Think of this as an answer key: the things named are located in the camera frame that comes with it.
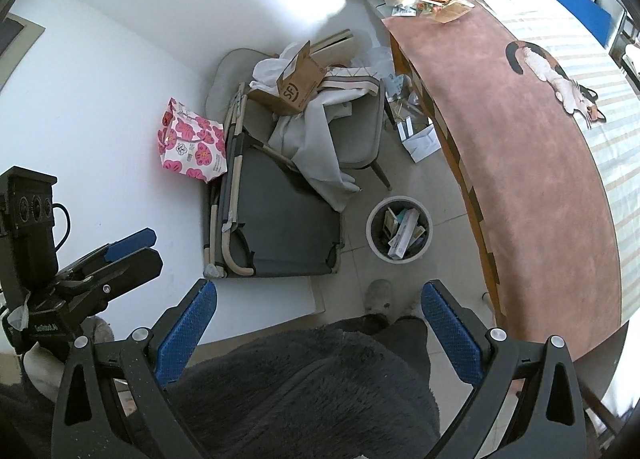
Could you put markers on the colourful candy packet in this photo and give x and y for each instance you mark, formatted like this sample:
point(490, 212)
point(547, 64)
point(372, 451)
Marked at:
point(431, 2)

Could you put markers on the white paper packaging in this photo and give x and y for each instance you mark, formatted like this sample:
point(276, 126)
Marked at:
point(422, 140)

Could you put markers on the person's dark fuzzy clothing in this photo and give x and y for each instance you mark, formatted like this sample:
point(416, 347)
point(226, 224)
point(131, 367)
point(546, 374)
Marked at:
point(300, 389)

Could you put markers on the white round trash bin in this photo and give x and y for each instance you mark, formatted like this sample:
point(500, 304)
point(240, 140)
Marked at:
point(373, 239)

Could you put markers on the pink floral packet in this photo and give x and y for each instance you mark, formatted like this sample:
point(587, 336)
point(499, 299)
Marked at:
point(192, 144)

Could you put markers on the grey cushion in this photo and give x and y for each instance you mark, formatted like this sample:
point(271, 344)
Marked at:
point(225, 74)

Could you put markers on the brown paper envelope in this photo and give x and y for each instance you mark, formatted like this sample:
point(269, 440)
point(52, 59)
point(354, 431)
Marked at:
point(454, 12)

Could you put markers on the beige board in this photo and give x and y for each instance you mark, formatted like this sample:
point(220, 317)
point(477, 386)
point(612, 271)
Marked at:
point(334, 43)

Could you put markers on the grey folding cot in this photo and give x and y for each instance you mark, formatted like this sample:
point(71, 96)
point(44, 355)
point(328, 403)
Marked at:
point(280, 229)

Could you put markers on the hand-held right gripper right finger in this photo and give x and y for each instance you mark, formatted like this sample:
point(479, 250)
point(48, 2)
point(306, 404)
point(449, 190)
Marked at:
point(450, 334)

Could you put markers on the brown cardboard box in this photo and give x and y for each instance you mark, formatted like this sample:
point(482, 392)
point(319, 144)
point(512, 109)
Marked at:
point(295, 89)

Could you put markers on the white medicine box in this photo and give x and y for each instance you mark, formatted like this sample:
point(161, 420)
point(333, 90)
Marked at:
point(402, 235)

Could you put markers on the grey slipper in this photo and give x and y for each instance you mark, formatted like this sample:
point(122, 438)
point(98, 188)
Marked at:
point(378, 296)

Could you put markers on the grey chair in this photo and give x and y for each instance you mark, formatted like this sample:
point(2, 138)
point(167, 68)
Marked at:
point(360, 134)

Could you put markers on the striped tablecloth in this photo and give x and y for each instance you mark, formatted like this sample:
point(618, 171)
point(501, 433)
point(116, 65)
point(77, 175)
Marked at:
point(620, 164)

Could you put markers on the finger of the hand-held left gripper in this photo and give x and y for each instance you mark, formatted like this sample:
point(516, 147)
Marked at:
point(135, 266)
point(130, 241)

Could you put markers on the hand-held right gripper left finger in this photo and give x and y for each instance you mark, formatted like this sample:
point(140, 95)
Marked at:
point(190, 329)

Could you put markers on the white cloth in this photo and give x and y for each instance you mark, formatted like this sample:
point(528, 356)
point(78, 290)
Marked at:
point(310, 159)

